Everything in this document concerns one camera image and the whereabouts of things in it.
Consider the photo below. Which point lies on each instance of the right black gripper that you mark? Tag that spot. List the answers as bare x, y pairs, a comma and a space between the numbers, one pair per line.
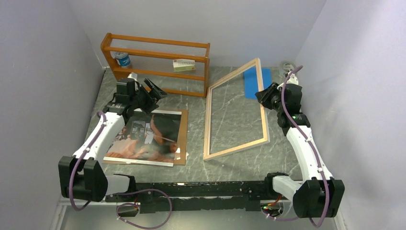
264, 96

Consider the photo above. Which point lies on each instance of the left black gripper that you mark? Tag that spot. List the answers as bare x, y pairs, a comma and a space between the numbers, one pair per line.
153, 96

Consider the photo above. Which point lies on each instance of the printed photo of people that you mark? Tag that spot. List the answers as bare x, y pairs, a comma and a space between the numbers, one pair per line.
149, 139

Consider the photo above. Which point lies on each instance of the wooden picture frame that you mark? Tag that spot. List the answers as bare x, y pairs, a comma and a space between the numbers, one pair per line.
255, 63

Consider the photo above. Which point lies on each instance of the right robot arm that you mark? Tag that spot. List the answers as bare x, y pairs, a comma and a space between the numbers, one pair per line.
319, 194

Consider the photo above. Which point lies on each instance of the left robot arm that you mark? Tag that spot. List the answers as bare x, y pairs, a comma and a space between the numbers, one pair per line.
81, 175

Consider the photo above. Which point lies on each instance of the blue foam mat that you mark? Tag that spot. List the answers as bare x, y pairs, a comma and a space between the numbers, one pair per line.
251, 83

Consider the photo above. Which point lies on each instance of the clear tape roll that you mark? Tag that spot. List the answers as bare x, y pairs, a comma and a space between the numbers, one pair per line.
284, 68

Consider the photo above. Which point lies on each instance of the orange wooden shelf rack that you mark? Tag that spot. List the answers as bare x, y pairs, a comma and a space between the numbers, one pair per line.
154, 57

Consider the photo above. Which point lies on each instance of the small white green box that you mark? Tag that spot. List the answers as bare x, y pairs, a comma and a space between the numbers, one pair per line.
182, 65

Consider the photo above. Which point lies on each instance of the blue white small jar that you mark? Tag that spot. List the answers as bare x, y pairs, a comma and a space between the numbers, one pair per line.
122, 58

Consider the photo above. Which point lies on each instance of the brown cardboard backing board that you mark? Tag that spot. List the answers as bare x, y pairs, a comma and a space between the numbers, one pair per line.
182, 139

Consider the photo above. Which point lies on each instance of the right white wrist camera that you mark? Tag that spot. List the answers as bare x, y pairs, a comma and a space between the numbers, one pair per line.
292, 80

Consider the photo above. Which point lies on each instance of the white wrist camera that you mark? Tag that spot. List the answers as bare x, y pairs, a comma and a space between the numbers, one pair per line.
292, 80
132, 76

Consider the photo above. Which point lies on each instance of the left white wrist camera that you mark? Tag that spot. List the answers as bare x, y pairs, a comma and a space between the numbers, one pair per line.
132, 76

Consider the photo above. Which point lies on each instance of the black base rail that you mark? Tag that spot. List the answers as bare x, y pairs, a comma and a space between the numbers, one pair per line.
193, 196

